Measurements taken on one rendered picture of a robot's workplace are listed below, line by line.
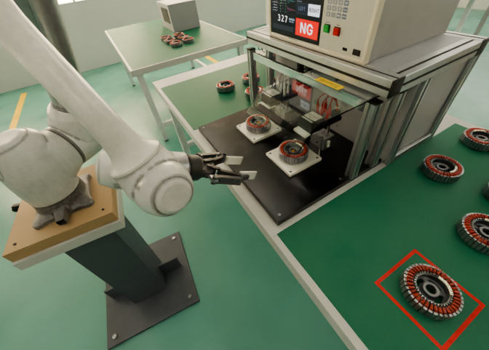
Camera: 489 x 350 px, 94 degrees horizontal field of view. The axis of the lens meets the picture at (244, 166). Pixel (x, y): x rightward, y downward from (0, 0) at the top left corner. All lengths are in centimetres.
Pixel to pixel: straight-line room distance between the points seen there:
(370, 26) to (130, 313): 161
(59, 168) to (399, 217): 105
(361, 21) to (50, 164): 95
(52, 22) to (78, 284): 146
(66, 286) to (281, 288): 129
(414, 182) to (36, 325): 195
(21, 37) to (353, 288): 83
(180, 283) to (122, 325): 33
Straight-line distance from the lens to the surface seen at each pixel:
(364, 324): 67
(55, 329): 181
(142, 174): 42
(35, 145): 88
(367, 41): 73
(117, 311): 163
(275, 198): 77
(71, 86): 47
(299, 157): 85
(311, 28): 86
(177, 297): 151
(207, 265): 154
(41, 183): 90
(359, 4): 75
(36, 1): 77
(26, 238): 101
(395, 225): 82
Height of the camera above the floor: 138
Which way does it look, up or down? 44 degrees down
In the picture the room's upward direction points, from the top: 7 degrees counter-clockwise
